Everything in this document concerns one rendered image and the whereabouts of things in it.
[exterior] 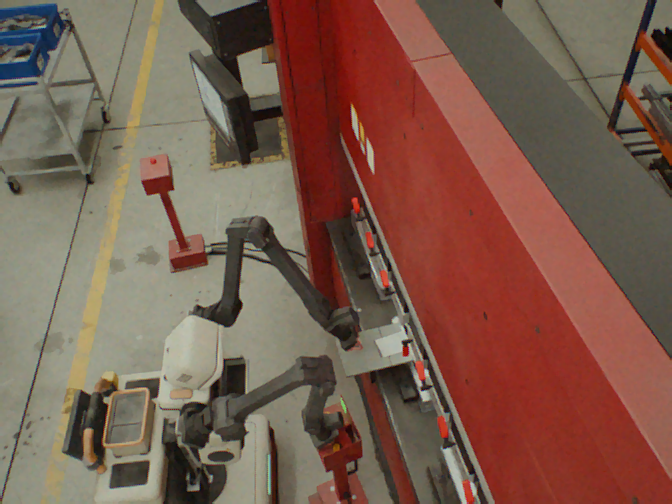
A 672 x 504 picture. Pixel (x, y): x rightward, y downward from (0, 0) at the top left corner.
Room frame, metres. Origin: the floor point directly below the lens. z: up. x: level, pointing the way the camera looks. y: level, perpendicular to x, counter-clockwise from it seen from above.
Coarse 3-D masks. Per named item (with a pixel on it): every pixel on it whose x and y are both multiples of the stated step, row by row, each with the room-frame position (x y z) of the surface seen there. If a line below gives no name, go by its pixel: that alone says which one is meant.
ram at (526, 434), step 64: (384, 128) 1.52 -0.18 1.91; (384, 192) 1.53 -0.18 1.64; (448, 192) 1.02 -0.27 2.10; (448, 256) 0.99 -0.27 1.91; (448, 320) 0.95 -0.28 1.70; (512, 320) 0.68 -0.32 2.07; (448, 384) 0.91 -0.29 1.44; (512, 384) 0.63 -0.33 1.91; (512, 448) 0.58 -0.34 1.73; (576, 448) 0.43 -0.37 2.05
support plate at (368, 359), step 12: (396, 324) 1.44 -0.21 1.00; (360, 336) 1.40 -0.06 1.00; (372, 336) 1.39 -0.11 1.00; (384, 336) 1.38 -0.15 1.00; (372, 348) 1.34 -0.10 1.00; (348, 360) 1.29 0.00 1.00; (360, 360) 1.29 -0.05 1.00; (372, 360) 1.28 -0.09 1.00; (384, 360) 1.28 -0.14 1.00; (396, 360) 1.27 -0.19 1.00; (408, 360) 1.27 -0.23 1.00; (348, 372) 1.24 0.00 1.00; (360, 372) 1.24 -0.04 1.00
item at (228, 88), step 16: (192, 64) 2.61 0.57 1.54; (208, 64) 2.50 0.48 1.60; (208, 80) 2.40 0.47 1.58; (224, 80) 2.39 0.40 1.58; (224, 96) 2.25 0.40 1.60; (240, 96) 2.28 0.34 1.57; (208, 112) 2.55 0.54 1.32; (224, 112) 2.28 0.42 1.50; (240, 112) 2.25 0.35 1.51; (240, 128) 2.23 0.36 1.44; (240, 144) 2.22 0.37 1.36; (256, 144) 2.29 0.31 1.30; (240, 160) 2.22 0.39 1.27
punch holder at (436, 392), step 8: (432, 368) 1.03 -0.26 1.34; (432, 376) 1.02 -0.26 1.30; (440, 384) 0.96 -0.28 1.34; (432, 392) 1.00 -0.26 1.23; (440, 392) 0.95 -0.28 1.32; (432, 400) 1.00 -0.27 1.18; (440, 400) 0.94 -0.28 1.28; (440, 408) 0.93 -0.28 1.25; (448, 408) 0.91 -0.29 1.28; (448, 416) 0.91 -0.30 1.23
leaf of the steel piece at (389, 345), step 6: (390, 336) 1.38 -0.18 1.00; (396, 336) 1.38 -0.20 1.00; (378, 342) 1.36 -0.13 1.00; (384, 342) 1.36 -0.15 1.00; (390, 342) 1.35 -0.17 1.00; (396, 342) 1.35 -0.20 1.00; (378, 348) 1.32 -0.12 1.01; (384, 348) 1.33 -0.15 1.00; (390, 348) 1.33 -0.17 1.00; (396, 348) 1.32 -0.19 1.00; (384, 354) 1.30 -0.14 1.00; (390, 354) 1.30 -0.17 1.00
